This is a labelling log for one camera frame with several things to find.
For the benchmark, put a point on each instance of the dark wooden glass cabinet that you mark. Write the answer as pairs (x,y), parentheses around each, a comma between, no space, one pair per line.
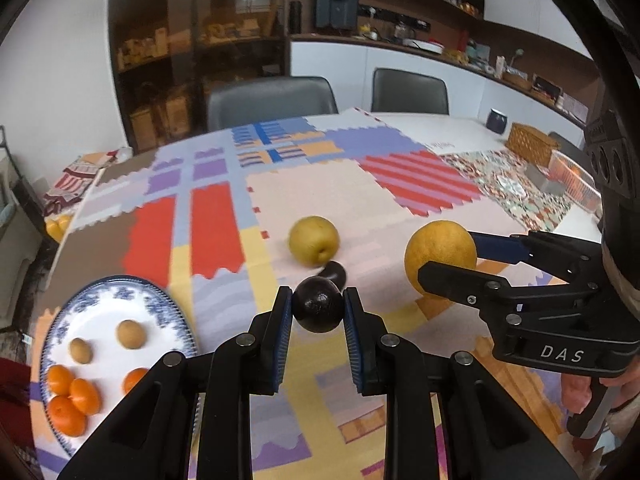
(168,55)

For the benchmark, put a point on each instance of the large yellow orange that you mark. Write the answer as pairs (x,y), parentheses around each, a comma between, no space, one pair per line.
(441,241)

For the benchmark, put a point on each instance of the brown kiwi left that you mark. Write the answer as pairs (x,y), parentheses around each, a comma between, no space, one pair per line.
(80,351)

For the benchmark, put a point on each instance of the grey chair left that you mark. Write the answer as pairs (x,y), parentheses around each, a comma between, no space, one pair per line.
(265,99)

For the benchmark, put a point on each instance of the brown kiwi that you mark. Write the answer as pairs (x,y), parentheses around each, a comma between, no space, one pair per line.
(131,335)
(80,351)

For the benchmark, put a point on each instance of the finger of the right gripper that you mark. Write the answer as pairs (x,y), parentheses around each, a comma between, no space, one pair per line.
(486,292)
(570,259)

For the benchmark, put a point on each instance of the orange tangerine lower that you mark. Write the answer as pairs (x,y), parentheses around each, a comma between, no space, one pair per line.
(66,418)

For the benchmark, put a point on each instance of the right hand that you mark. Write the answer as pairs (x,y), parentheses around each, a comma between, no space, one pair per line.
(576,395)

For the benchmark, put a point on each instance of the brown kiwi near centre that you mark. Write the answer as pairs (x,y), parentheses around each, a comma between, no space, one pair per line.
(131,335)

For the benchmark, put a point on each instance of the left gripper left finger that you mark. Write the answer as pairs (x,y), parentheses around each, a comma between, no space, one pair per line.
(248,364)

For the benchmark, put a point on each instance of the orange tangerine upper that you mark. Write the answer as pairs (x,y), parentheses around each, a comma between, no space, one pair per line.
(59,379)

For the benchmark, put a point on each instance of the yellow-green pear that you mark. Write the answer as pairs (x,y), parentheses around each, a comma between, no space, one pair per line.
(313,241)

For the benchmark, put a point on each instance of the dark blue mug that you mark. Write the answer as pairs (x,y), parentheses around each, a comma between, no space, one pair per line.
(496,122)

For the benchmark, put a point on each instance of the floral patterned placemat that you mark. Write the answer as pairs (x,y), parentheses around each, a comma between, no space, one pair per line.
(500,175)

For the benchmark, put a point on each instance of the grey chair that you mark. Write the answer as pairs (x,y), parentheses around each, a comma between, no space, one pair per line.
(265,99)
(398,91)

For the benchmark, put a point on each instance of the woven wicker basket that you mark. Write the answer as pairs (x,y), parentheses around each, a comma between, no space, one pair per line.
(531,144)

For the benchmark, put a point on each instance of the yellow children's chair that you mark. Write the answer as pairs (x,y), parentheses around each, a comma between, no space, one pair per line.
(56,226)

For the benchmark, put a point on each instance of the folded red striped cloth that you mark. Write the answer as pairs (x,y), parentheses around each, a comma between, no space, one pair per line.
(77,177)

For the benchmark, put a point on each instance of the colourful patchwork tablecloth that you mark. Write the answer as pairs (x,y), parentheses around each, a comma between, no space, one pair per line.
(221,221)

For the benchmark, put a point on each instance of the dark purple plum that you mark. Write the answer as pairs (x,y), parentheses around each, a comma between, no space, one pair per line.
(317,305)

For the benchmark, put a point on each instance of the black coffee machine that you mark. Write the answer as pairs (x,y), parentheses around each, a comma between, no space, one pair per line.
(336,14)

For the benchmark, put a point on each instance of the orange tangerine middle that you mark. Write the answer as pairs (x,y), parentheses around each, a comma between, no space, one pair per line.
(85,396)

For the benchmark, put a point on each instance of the grey chair right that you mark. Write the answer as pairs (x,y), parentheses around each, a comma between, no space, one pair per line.
(398,91)

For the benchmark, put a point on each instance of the lone orange tangerine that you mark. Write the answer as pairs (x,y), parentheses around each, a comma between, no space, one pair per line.
(132,378)

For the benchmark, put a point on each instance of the blue white porcelain plate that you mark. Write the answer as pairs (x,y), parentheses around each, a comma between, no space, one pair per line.
(93,315)

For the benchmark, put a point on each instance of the clear plastic container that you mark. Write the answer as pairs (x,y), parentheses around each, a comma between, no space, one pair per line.
(579,185)

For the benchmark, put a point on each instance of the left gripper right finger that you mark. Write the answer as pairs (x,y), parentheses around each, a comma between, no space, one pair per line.
(385,364)

